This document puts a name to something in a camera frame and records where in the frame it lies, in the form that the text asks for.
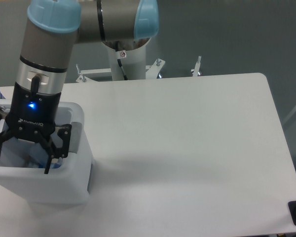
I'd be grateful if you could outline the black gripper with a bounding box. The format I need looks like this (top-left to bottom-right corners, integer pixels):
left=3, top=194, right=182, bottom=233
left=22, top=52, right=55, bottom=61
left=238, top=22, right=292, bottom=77
left=0, top=82, right=73, bottom=175

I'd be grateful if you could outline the clear plastic water bottle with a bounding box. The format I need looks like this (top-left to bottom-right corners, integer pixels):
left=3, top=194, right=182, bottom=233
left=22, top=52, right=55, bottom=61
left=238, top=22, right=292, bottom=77
left=27, top=142, right=65, bottom=170

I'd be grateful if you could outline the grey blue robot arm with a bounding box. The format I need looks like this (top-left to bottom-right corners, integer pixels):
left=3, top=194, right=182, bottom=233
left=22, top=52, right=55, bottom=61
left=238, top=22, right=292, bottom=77
left=0, top=0, right=159, bottom=173

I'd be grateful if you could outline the white trash can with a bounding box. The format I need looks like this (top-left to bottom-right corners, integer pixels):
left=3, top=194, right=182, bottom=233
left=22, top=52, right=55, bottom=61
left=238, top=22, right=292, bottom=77
left=0, top=102, right=94, bottom=204

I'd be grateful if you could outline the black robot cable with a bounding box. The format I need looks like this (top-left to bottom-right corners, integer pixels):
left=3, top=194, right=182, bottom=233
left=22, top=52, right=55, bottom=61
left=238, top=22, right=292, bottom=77
left=115, top=40, right=128, bottom=81

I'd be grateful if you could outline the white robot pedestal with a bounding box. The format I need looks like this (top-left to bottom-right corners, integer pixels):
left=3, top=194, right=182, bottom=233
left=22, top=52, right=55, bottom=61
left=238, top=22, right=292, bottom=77
left=75, top=37, right=203, bottom=83

